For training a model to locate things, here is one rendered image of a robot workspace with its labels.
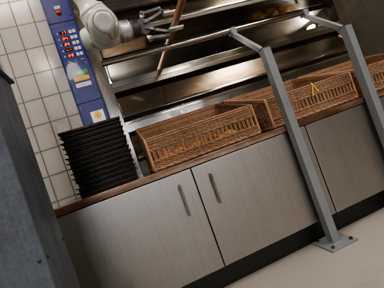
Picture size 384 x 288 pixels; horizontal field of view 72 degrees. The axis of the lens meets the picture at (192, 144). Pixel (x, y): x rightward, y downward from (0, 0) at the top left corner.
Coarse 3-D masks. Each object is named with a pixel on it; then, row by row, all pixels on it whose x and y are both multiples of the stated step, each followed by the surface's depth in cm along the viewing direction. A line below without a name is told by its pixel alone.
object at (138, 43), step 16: (256, 0) 175; (272, 0) 179; (288, 0) 186; (304, 0) 194; (320, 0) 203; (192, 16) 164; (208, 16) 169; (224, 16) 175; (240, 16) 182; (256, 16) 190; (272, 16) 198; (176, 32) 172; (192, 32) 179; (208, 32) 186; (112, 48) 163; (128, 48) 169; (144, 48) 176
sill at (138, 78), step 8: (304, 32) 198; (312, 32) 199; (272, 40) 191; (280, 40) 193; (240, 48) 185; (248, 48) 187; (208, 56) 180; (216, 56) 181; (224, 56) 182; (184, 64) 176; (192, 64) 177; (200, 64) 178; (152, 72) 171; (160, 72) 172; (168, 72) 173; (120, 80) 166; (128, 80) 167; (136, 80) 168
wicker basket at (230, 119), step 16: (192, 112) 170; (208, 112) 171; (224, 112) 164; (240, 112) 127; (144, 128) 163; (160, 128) 164; (176, 128) 165; (192, 128) 122; (208, 128) 123; (224, 128) 169; (240, 128) 127; (256, 128) 128; (144, 144) 121; (160, 144) 118; (176, 144) 120; (192, 144) 121; (208, 144) 123; (224, 144) 125; (160, 160) 118; (176, 160) 119
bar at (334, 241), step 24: (264, 24) 149; (336, 24) 138; (168, 48) 136; (264, 48) 121; (360, 48) 133; (360, 72) 133; (288, 120) 121; (312, 168) 121; (312, 192) 122; (336, 240) 120
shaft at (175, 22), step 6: (180, 0) 103; (180, 6) 107; (174, 12) 114; (180, 12) 111; (174, 18) 116; (174, 24) 120; (168, 42) 137; (162, 54) 152; (162, 60) 159; (162, 66) 169
